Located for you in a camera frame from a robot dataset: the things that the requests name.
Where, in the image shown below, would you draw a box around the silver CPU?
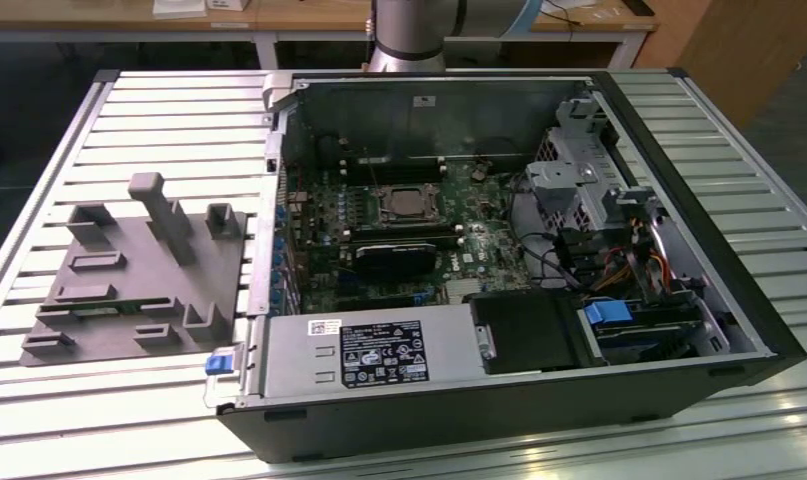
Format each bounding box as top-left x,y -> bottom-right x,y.
380,188 -> 426,214

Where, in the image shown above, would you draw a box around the metal socket cover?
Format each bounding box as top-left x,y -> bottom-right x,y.
368,184 -> 442,224

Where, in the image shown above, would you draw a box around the CPU socket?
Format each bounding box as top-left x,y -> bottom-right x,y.
359,182 -> 449,229

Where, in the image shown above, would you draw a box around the black RAM slots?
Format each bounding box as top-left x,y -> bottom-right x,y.
350,224 -> 459,247
354,154 -> 443,184

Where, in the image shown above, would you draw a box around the black graphics card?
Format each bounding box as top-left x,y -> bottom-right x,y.
352,239 -> 442,281

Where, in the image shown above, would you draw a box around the green motherboard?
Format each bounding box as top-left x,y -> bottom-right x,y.
286,154 -> 538,314

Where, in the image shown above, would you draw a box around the grey metal drive cage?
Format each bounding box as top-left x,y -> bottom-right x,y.
526,97 -> 665,231

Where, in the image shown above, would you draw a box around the silver power supply unit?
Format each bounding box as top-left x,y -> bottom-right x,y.
239,305 -> 495,401

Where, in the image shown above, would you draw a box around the blue disk carrier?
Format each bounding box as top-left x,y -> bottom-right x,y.
583,298 -> 633,329

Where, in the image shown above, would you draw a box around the black PC case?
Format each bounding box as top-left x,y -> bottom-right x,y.
212,67 -> 807,464

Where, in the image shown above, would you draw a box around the grey parts rack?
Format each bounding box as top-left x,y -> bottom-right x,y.
16,171 -> 255,369

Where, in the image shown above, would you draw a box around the wooden cabinet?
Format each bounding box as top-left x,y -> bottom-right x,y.
633,0 -> 807,129

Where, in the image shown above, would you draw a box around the black wire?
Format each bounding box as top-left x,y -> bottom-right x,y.
513,227 -> 586,292

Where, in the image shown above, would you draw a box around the coloured wire bundle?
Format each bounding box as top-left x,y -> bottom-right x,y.
593,249 -> 673,296

